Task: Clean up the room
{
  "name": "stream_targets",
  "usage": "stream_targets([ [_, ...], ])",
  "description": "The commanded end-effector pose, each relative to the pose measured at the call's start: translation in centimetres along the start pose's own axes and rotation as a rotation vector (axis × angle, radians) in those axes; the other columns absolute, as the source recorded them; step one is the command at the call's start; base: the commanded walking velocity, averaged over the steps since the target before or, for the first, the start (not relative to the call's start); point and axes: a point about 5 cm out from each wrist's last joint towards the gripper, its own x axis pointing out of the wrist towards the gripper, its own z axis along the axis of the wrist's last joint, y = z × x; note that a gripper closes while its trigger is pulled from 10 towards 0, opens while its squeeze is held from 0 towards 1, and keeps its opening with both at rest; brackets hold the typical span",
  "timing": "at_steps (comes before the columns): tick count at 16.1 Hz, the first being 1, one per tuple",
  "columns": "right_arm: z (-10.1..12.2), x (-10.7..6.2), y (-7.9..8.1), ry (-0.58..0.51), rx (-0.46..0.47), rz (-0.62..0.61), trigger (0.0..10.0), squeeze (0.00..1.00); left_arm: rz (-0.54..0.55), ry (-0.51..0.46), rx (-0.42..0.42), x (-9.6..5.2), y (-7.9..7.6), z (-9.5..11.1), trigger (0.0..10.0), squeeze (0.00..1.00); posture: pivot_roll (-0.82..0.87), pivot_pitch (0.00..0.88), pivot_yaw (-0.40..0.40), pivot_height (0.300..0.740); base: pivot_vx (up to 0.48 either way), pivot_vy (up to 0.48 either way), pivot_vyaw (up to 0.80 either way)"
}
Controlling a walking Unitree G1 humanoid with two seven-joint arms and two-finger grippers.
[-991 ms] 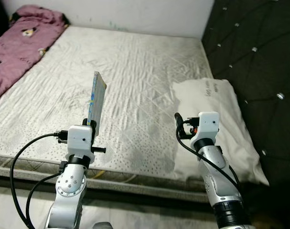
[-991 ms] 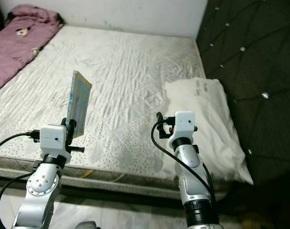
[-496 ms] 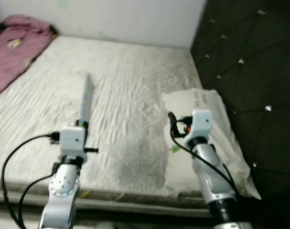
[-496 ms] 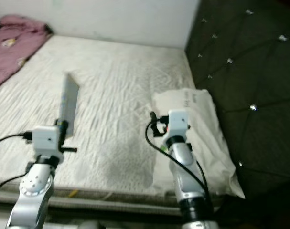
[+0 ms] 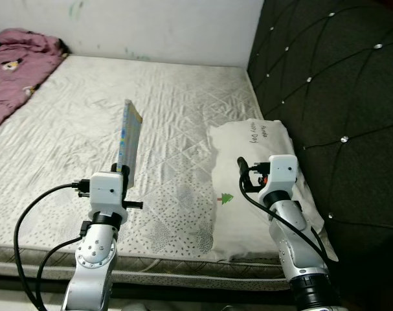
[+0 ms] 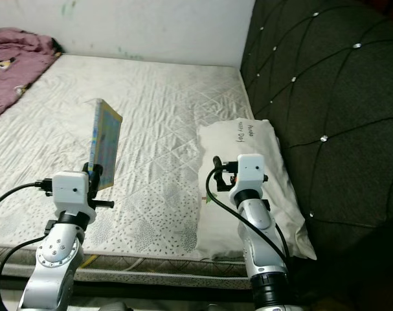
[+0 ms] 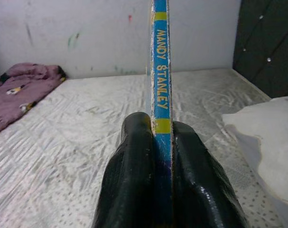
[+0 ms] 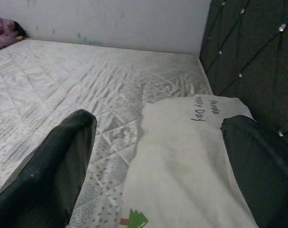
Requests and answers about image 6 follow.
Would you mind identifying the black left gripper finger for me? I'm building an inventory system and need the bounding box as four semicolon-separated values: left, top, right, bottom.
82;162;102;195

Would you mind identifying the white pillow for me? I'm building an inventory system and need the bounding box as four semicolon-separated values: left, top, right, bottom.
196;118;319;261

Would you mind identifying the blue yellow children's book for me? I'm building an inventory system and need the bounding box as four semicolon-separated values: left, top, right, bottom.
89;98;124;192

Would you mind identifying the grey quilted mattress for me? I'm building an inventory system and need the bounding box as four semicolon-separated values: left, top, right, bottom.
0;54;262;289

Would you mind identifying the dark bed base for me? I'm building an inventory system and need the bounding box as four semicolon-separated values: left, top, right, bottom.
0;279;255;301

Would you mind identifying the mauve cartoon print blanket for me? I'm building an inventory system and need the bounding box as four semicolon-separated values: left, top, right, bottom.
0;27;62;124

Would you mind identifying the dark padded headboard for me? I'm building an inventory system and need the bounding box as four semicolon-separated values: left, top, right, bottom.
240;0;393;311

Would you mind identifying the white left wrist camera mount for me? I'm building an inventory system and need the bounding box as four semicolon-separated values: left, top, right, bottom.
51;171;93;224

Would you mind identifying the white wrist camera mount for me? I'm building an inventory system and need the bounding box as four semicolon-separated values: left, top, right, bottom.
51;171;93;224
235;153;268;202

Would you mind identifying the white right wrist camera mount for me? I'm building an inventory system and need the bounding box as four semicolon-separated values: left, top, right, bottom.
235;153;268;202

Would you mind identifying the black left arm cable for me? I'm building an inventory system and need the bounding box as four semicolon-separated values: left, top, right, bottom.
0;181;54;311

